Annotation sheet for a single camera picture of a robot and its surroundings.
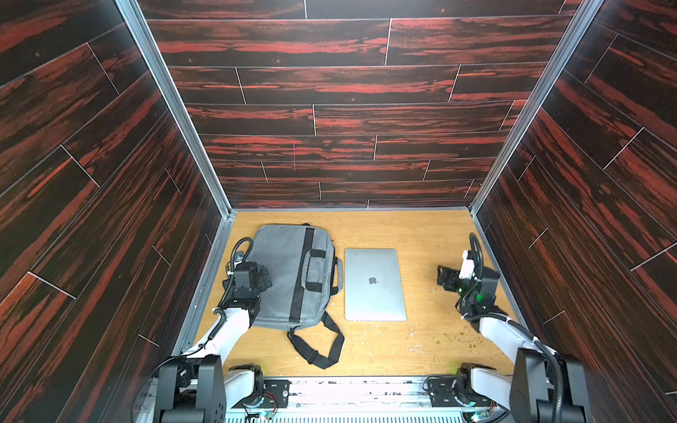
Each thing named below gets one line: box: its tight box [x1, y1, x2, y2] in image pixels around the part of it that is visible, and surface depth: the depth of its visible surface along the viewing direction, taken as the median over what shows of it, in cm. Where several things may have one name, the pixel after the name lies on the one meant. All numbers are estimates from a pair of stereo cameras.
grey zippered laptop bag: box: [247, 224, 345, 370], surface depth 91 cm
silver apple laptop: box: [343, 248, 408, 322], surface depth 98 cm
